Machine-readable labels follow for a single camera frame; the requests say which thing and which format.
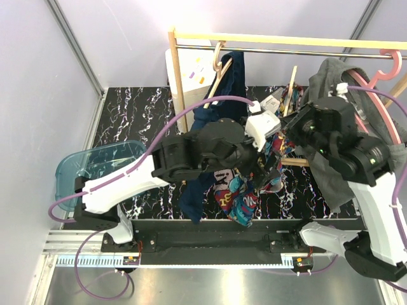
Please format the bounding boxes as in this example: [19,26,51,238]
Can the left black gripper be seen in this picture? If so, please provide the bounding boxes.
[203,118,282,188]

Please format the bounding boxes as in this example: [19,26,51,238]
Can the colourful comic print shorts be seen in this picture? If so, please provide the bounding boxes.
[212,82,314,228]

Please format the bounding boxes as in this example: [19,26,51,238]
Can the beige hanger of comic shorts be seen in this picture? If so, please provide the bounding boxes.
[283,65,298,117]

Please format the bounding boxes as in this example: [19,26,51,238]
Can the navy blue shorts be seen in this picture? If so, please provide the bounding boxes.
[179,51,247,224]

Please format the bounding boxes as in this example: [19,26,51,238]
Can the beige hanger of navy shorts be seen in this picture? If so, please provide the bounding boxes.
[207,41,233,98]

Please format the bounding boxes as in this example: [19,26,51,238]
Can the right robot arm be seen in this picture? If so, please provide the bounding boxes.
[281,97,406,282]

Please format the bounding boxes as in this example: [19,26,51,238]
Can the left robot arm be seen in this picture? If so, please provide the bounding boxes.
[74,113,281,252]

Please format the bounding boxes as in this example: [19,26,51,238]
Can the grey shorts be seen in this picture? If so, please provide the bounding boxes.
[301,58,406,210]

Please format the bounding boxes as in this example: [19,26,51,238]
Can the grey booklet with label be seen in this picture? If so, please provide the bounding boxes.
[260,88,284,116]

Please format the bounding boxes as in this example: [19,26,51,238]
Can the white box with stickers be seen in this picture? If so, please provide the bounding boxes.
[165,49,216,114]

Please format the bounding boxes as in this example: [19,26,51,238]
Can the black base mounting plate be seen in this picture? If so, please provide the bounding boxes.
[63,217,363,268]

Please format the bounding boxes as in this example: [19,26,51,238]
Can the blue transparent plastic bin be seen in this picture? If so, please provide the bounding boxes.
[55,140,146,200]

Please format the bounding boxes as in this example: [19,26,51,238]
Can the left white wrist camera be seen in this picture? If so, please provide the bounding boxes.
[245,101,281,152]

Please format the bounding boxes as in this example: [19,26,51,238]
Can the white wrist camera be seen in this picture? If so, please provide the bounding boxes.
[328,83,348,99]
[245,101,281,152]

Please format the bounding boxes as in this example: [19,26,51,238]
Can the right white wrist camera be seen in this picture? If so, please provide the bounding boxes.
[328,83,348,99]

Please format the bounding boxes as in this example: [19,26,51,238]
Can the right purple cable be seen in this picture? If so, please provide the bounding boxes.
[263,85,407,293]

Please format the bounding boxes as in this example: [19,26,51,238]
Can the purple cable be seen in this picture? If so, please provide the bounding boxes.
[47,95,260,301]
[263,85,407,293]

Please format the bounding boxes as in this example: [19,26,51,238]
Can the metal clothes rail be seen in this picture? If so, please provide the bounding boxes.
[175,43,407,60]

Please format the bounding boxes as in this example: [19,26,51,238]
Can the wooden clothes rack frame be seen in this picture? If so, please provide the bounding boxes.
[167,25,407,168]

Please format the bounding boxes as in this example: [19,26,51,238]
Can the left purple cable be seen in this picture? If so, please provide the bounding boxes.
[47,95,260,301]

